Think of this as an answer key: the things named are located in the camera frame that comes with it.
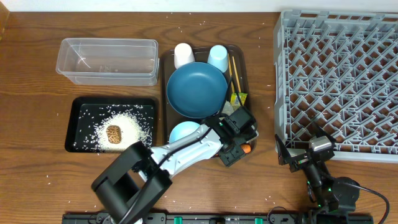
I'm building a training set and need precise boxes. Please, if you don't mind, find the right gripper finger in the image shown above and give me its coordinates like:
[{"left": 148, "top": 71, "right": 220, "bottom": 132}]
[
  {"left": 275, "top": 134, "right": 291, "bottom": 165},
  {"left": 312, "top": 123, "right": 336, "bottom": 143}
]

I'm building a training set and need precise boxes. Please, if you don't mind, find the orange carrot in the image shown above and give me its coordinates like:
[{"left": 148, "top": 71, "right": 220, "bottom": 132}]
[{"left": 241, "top": 144, "right": 251, "bottom": 154}]

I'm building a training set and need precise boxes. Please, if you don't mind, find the green snack wrapper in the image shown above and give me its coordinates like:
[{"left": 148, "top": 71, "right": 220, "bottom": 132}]
[{"left": 230, "top": 92, "right": 248, "bottom": 110}]

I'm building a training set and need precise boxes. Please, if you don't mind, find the light blue bowl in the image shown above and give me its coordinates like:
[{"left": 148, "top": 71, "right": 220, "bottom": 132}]
[{"left": 169, "top": 121, "right": 200, "bottom": 143}]

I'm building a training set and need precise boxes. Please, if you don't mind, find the dark blue plate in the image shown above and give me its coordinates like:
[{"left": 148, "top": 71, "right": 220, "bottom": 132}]
[{"left": 166, "top": 62, "right": 228, "bottom": 119}]

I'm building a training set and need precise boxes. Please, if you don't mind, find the light blue cup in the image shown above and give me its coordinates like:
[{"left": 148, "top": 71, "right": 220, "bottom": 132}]
[{"left": 207, "top": 45, "right": 228, "bottom": 73}]

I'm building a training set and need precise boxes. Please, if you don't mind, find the pile of rice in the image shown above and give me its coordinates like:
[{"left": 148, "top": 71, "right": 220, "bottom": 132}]
[{"left": 91, "top": 113, "right": 152, "bottom": 152}]

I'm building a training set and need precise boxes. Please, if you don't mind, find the brown mushroom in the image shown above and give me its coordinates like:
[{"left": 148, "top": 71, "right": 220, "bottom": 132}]
[{"left": 106, "top": 125, "right": 122, "bottom": 144}]

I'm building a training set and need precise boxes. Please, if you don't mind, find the white tissue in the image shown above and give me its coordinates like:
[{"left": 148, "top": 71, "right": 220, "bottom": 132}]
[{"left": 221, "top": 101, "right": 234, "bottom": 116}]

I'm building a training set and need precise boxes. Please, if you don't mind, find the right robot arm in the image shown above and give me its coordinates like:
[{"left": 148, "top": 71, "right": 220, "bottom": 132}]
[{"left": 275, "top": 124, "right": 359, "bottom": 223}]

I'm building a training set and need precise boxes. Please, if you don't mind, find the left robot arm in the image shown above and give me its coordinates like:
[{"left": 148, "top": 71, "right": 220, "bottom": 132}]
[{"left": 91, "top": 106, "right": 258, "bottom": 223}]

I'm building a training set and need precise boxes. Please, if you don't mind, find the grey dishwasher rack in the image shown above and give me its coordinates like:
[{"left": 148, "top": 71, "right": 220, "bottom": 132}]
[{"left": 274, "top": 9, "right": 397, "bottom": 163}]

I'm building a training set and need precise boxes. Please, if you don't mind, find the brown serving tray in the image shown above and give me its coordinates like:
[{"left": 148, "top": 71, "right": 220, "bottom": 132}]
[{"left": 160, "top": 45, "right": 252, "bottom": 144}]

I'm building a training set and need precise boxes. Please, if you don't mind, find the wooden chopstick right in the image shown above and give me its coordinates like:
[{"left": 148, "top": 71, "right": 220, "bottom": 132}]
[{"left": 232, "top": 56, "right": 241, "bottom": 93}]

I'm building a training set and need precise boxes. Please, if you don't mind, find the wooden chopstick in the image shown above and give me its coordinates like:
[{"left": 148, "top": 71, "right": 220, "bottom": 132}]
[
  {"left": 232, "top": 56, "right": 241, "bottom": 93},
  {"left": 227, "top": 53, "right": 234, "bottom": 95}
]

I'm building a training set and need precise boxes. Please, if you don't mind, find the wooden chopstick left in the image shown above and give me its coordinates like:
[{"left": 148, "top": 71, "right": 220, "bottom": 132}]
[{"left": 227, "top": 53, "right": 234, "bottom": 95}]

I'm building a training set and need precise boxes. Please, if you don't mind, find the white cup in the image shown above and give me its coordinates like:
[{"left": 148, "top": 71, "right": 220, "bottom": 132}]
[{"left": 174, "top": 43, "right": 195, "bottom": 69}]

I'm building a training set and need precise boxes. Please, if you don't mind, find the black tray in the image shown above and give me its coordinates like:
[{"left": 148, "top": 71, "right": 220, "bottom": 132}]
[{"left": 65, "top": 96, "right": 157, "bottom": 153}]

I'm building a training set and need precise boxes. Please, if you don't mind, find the clear plastic bin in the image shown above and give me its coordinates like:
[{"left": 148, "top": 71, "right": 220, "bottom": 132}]
[{"left": 56, "top": 38, "right": 159, "bottom": 86}]

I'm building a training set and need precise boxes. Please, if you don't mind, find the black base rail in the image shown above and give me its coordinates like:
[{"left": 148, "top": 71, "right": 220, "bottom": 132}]
[{"left": 61, "top": 212, "right": 374, "bottom": 224}]

